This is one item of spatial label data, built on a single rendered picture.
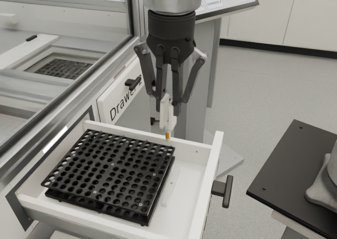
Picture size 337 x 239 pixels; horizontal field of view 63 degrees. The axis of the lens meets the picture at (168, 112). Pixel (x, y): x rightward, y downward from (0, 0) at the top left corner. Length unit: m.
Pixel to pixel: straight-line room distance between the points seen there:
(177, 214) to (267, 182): 0.27
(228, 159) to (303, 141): 0.99
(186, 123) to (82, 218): 1.18
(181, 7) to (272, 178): 0.51
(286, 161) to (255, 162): 1.09
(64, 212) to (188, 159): 0.30
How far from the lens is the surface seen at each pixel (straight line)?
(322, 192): 0.75
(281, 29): 3.35
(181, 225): 0.58
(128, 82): 0.84
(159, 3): 0.41
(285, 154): 0.84
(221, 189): 0.54
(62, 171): 0.61
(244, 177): 1.80
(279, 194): 0.74
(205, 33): 1.43
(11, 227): 0.62
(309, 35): 3.40
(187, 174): 0.65
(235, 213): 1.63
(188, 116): 1.61
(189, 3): 0.41
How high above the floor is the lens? 1.33
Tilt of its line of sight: 36 degrees down
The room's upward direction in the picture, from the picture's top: straight up
